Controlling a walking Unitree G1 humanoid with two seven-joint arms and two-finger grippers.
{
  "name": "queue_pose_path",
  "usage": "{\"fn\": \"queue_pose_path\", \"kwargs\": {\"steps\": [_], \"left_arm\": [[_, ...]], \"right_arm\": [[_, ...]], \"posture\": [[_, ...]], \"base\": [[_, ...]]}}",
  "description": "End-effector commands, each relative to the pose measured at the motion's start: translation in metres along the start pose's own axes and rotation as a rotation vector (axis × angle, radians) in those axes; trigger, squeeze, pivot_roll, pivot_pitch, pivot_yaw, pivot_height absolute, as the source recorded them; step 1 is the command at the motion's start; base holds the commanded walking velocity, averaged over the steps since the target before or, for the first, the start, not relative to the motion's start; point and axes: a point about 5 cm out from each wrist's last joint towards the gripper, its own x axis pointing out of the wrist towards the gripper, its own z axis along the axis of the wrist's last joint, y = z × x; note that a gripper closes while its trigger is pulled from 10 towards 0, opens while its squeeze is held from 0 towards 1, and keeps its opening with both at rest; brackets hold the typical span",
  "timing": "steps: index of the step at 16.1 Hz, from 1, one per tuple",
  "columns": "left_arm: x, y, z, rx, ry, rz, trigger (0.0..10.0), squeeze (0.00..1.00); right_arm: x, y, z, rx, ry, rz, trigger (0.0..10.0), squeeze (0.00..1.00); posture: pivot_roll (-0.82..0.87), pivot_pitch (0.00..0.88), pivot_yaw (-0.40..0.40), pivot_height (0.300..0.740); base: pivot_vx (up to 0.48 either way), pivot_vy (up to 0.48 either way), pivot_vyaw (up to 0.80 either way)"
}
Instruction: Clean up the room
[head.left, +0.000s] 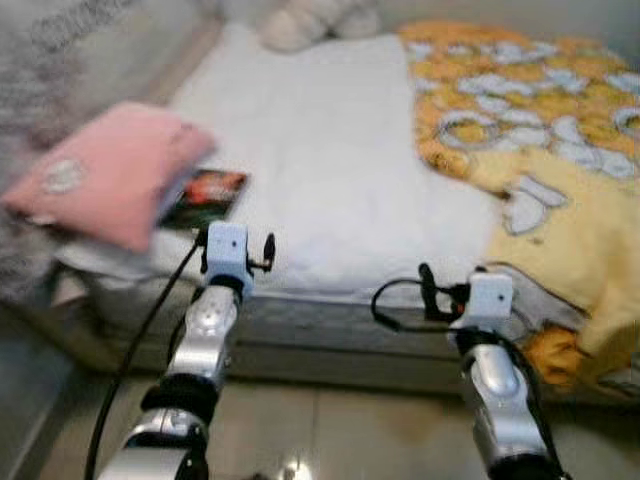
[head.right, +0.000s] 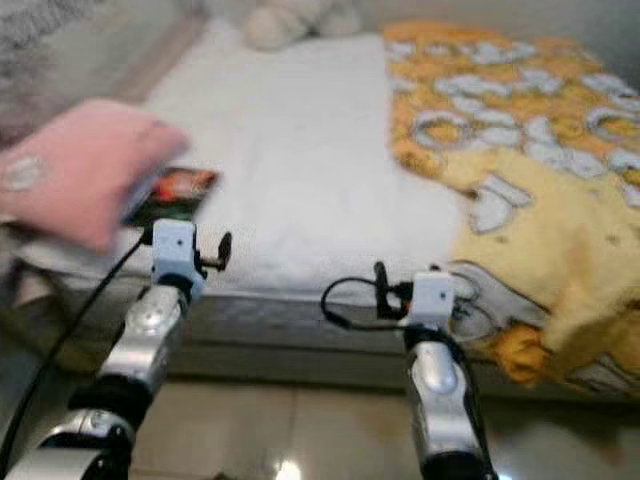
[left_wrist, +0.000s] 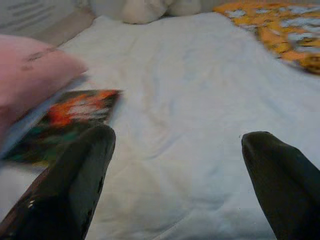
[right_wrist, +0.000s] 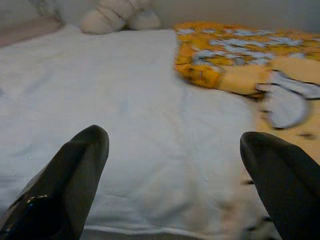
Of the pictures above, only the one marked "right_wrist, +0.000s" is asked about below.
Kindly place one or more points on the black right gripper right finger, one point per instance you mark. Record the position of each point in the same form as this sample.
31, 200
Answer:
285, 180

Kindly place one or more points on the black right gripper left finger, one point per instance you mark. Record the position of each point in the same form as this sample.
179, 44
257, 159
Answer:
57, 185

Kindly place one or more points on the white bed sheet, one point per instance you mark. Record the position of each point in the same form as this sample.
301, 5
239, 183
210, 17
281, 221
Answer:
125, 112

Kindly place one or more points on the yellow patterned quilt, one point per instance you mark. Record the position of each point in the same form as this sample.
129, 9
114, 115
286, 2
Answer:
250, 62

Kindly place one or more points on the beige plush toy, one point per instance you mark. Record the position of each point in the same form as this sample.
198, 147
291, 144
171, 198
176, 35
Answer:
117, 16

